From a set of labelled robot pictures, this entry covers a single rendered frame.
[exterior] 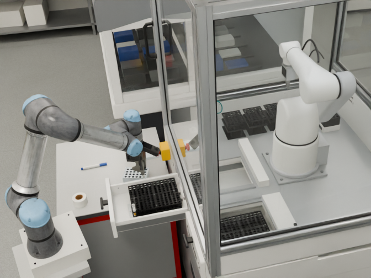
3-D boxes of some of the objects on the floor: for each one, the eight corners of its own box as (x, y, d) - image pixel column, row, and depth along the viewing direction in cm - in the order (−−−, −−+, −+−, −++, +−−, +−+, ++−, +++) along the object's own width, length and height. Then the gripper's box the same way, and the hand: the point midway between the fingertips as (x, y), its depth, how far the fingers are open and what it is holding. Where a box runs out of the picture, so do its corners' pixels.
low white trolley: (85, 313, 285) (56, 220, 239) (80, 234, 334) (56, 143, 288) (185, 292, 292) (175, 197, 247) (166, 217, 341) (155, 126, 296)
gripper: (127, 132, 246) (133, 165, 258) (122, 145, 237) (128, 179, 250) (144, 132, 244) (149, 165, 257) (140, 146, 236) (145, 180, 249)
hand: (144, 170), depth 252 cm, fingers open, 3 cm apart
